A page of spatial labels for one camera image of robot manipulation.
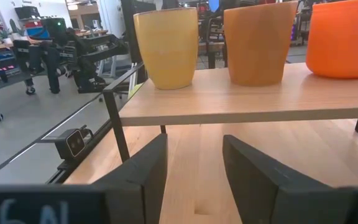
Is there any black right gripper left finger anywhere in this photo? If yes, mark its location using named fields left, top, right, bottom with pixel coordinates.
left=0, top=133, right=168, bottom=224

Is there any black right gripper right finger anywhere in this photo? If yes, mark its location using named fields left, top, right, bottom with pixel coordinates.
left=222, top=134, right=358, bottom=224

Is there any brown-orange cup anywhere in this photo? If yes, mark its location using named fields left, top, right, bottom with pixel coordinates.
left=223, top=1, right=298, bottom=87

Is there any yellow mug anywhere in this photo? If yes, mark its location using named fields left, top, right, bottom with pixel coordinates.
left=133, top=6, right=200, bottom=90

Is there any bright orange cup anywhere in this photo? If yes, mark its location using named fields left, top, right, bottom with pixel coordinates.
left=305, top=0, right=358, bottom=79

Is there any black support pillar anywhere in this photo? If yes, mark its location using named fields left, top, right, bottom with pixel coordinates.
left=120, top=0, right=150, bottom=85

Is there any black metal table frame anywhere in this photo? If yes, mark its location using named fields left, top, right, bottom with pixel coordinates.
left=0, top=119, right=117, bottom=187

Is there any small black table-level camera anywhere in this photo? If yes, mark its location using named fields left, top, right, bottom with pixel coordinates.
left=54, top=125, right=94, bottom=161

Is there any wooden shelf with black frame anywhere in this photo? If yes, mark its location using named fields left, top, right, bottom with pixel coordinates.
left=102, top=62, right=358, bottom=163

